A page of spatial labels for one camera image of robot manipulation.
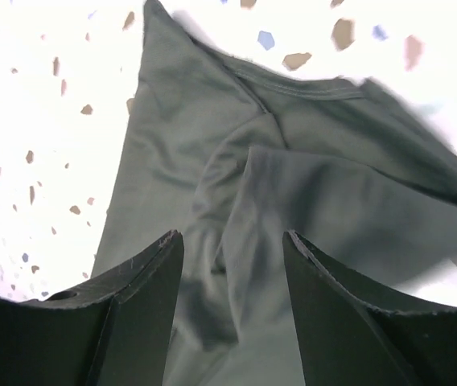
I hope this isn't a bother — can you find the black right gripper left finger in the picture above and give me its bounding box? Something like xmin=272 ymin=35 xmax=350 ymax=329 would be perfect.
xmin=0 ymin=231 xmax=183 ymax=386

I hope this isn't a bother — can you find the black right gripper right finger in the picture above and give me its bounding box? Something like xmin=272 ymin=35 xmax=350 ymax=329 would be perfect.
xmin=282 ymin=231 xmax=457 ymax=385

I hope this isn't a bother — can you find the grey t shirt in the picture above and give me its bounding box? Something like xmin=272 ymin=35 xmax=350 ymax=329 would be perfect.
xmin=93 ymin=1 xmax=457 ymax=385

